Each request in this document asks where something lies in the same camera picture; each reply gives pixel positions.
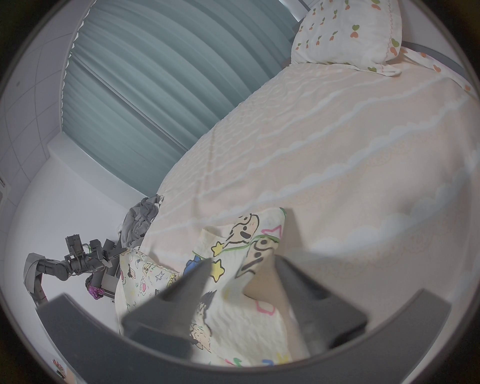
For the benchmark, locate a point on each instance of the blue-green curtain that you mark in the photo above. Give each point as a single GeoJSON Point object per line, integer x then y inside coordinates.
{"type": "Point", "coordinates": [157, 82]}

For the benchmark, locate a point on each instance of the bed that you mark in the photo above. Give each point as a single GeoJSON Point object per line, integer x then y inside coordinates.
{"type": "Point", "coordinates": [337, 157]}

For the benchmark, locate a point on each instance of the white printed pyjama top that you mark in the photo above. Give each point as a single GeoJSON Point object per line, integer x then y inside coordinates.
{"type": "Point", "coordinates": [240, 311]}

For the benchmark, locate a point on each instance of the pile of clothes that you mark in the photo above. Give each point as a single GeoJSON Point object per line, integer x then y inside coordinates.
{"type": "Point", "coordinates": [138, 225]}

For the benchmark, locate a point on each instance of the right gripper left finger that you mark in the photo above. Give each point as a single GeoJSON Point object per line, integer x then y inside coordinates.
{"type": "Point", "coordinates": [168, 315]}

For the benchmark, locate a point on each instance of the white printed pillow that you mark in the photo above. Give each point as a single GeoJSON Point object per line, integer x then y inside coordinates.
{"type": "Point", "coordinates": [348, 33]}

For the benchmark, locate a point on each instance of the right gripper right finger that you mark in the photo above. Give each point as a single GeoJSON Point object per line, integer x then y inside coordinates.
{"type": "Point", "coordinates": [322, 318]}

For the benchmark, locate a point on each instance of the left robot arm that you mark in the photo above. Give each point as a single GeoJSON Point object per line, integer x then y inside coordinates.
{"type": "Point", "coordinates": [56, 266]}

